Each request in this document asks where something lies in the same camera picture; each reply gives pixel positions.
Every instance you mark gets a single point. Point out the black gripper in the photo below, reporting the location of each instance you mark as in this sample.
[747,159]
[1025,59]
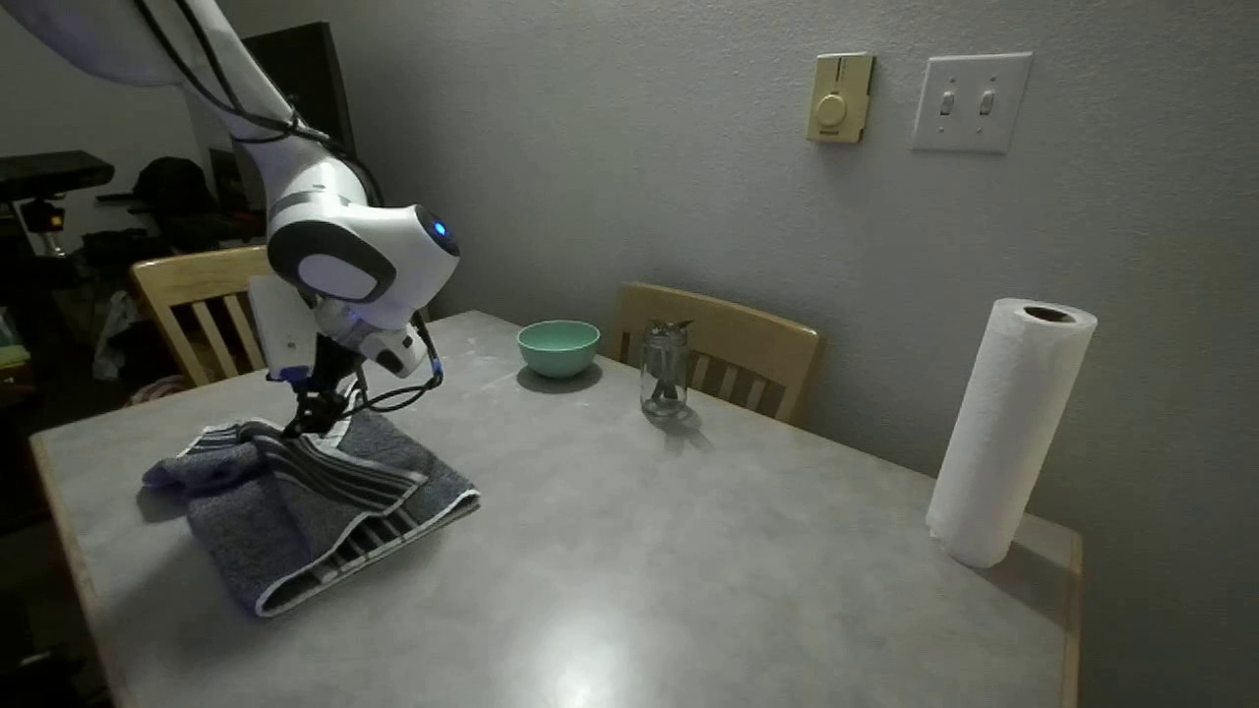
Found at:
[336,371]

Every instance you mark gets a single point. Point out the grey striped towel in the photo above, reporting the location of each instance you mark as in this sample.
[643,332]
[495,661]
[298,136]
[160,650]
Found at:
[317,524]

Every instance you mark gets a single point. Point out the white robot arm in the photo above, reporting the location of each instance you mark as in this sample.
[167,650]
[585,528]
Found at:
[328,250]

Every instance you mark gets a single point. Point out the white paper towel roll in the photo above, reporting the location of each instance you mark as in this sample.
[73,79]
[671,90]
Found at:
[1009,433]

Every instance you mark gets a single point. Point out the wooden chair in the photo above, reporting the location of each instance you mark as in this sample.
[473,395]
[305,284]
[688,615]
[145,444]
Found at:
[732,345]
[200,307]

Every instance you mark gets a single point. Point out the green bowl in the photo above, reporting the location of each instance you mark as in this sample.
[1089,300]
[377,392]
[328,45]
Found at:
[562,345]

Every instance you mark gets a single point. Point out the black monitor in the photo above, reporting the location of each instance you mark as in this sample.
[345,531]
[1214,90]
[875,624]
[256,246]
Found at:
[307,79]

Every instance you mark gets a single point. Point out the beige thermostat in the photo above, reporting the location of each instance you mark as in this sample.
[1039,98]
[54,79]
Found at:
[841,94]

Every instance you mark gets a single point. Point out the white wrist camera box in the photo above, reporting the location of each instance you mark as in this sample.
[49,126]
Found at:
[281,329]

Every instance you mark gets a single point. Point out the white light switch plate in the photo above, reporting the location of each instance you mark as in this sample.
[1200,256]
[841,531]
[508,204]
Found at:
[975,98]

